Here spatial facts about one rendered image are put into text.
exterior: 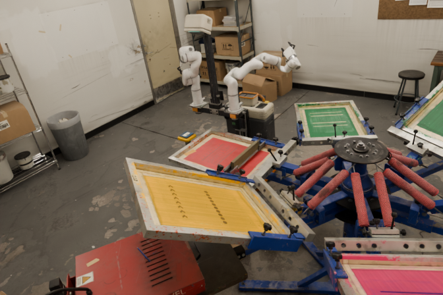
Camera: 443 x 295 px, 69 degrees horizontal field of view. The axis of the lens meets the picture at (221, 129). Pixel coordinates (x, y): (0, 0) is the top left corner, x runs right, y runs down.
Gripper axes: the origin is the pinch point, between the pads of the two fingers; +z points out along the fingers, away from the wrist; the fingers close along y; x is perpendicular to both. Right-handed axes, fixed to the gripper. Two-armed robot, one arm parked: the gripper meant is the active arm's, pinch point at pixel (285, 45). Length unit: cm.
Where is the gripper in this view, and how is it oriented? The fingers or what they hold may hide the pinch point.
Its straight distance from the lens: 338.1
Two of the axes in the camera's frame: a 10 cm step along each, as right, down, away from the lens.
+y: -6.1, 5.3, 5.9
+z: -3.4, -8.5, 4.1
